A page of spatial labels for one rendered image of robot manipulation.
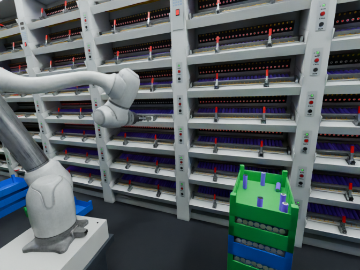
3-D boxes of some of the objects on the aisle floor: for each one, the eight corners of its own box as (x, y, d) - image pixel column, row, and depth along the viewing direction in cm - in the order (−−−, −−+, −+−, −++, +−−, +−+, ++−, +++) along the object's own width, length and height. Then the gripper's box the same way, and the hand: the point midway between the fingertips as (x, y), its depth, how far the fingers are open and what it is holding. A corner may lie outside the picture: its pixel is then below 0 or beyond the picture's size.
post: (57, 190, 177) (19, -12, 140) (51, 188, 180) (12, -9, 143) (75, 181, 195) (45, 0, 158) (69, 180, 199) (38, 2, 162)
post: (188, 221, 128) (184, -77, 91) (177, 218, 131) (167, -71, 94) (196, 205, 146) (194, -48, 109) (185, 203, 150) (180, -44, 112)
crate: (57, 235, 118) (54, 225, 116) (37, 228, 125) (35, 218, 123) (92, 209, 145) (91, 200, 144) (75, 204, 152) (74, 196, 151)
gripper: (116, 124, 99) (140, 124, 121) (140, 125, 94) (160, 124, 116) (116, 111, 99) (140, 113, 121) (140, 111, 93) (160, 113, 115)
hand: (147, 118), depth 115 cm, fingers open, 3 cm apart
